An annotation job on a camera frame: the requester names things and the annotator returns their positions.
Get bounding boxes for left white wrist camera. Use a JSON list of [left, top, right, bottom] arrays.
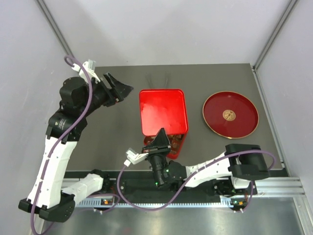
[[72, 59, 100, 83]]

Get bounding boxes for red chocolate box tray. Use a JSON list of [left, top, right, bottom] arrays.
[[142, 130, 188, 160]]

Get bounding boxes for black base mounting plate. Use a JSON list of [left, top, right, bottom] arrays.
[[63, 171, 257, 198]]

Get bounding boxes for red square box lid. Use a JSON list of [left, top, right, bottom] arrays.
[[139, 89, 189, 136]]

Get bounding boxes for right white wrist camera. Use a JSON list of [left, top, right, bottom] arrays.
[[124, 148, 148, 167]]

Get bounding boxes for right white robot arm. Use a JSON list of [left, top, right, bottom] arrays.
[[141, 128, 271, 194]]

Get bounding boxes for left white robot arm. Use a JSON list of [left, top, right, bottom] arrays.
[[18, 73, 133, 223]]

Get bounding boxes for round red plate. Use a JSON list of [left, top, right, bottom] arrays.
[[202, 91, 259, 139]]

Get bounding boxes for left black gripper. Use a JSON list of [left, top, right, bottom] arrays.
[[79, 71, 134, 117]]

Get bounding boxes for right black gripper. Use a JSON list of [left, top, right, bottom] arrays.
[[142, 127, 173, 187]]

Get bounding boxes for aluminium front rail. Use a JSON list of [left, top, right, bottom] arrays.
[[39, 178, 306, 209]]

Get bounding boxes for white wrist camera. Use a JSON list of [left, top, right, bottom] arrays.
[[72, 59, 100, 83], [124, 148, 148, 167]]

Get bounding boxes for metal tongs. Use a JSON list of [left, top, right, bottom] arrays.
[[145, 72, 170, 89]]

